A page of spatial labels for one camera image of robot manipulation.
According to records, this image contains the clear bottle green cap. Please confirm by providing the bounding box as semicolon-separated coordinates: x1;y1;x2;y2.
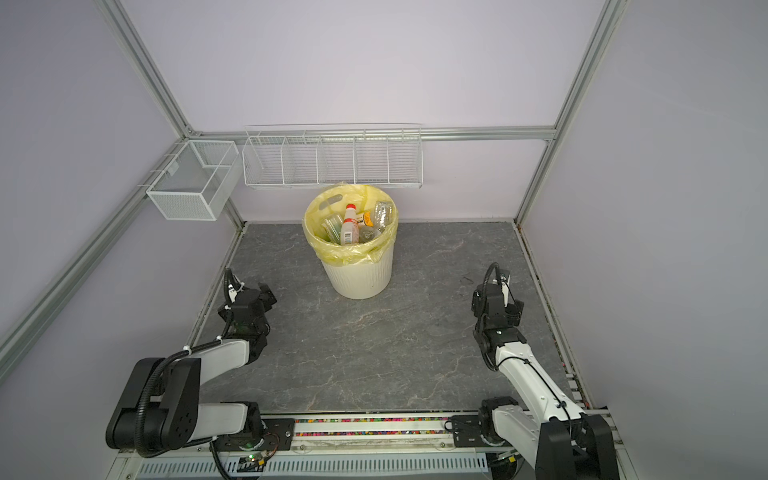
322;214;343;244

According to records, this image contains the clear bottle red cap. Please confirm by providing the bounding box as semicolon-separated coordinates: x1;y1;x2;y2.
340;204;359;245

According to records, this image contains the small bottle blue label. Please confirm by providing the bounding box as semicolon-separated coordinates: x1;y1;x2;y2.
358;225;382;244

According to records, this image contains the clear bottle orange label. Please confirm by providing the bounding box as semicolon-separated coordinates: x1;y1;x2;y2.
359;210;376;228

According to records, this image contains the clear bottle purple label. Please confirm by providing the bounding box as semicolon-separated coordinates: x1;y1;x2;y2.
372;201;395;232

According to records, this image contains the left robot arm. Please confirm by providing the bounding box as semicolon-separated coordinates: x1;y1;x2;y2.
105;278;277;458

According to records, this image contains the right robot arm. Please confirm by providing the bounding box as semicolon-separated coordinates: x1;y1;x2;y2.
471;280;620;479

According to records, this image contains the white plastic bin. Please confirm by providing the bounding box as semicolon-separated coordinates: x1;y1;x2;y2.
322;244;394;300

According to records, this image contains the yellow bin liner bag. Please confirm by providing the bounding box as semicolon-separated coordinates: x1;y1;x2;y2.
302;183;399;267

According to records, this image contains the small white mesh basket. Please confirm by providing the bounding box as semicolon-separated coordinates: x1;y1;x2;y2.
147;140;243;221

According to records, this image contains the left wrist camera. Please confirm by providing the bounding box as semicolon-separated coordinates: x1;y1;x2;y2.
226;282;245;303

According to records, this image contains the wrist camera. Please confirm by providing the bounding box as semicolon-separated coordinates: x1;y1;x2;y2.
496;274;514;305
226;282;245;303

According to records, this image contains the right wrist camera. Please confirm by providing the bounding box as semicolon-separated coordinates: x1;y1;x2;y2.
496;274;514;305

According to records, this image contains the long white wire basket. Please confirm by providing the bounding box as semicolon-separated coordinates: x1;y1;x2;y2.
241;123;424;188

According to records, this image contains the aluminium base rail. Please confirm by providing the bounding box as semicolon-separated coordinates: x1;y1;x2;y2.
107;411;535;479

